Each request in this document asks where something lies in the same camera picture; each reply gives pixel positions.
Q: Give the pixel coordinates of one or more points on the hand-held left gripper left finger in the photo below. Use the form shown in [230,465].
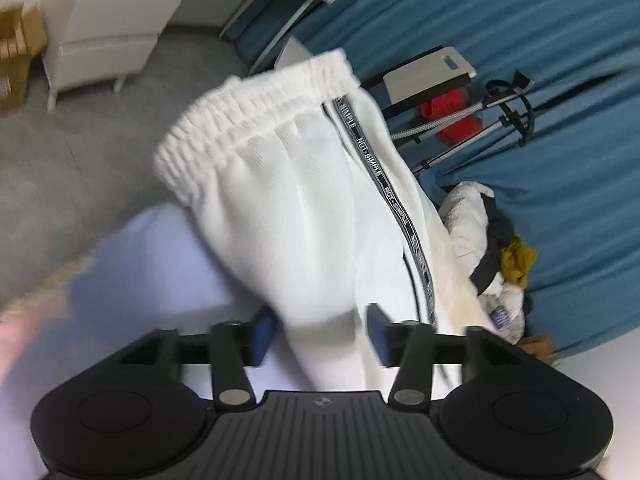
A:
[262,334]

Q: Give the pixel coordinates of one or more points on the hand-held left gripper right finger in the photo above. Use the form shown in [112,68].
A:
[378,335]

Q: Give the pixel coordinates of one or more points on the white pants with black stripe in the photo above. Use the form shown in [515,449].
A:
[290,200]

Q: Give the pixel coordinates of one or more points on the white cloth with purple label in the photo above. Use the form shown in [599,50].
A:
[502,315]

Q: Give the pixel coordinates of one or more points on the lavender bed sheet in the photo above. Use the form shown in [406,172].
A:
[150,270]

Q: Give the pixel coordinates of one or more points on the white puffy jacket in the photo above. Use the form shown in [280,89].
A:
[467,220]

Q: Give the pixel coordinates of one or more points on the mustard yellow garment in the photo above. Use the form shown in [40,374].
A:
[519,260]

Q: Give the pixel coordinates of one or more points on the dark garment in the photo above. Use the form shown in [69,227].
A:
[500,230]

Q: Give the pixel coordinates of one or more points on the red plastic container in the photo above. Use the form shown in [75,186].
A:
[450,115]

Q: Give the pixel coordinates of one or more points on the blue curtain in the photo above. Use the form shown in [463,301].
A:
[575,185]

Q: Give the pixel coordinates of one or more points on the garment steamer stand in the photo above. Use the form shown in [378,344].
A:
[505,110]

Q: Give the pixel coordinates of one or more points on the grey ironing board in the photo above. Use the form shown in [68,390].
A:
[430,75]

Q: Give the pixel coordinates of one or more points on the white drawer cabinet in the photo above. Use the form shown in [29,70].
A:
[110,25]

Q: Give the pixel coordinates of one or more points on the cardboard box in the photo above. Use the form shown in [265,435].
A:
[12,82]
[22,30]

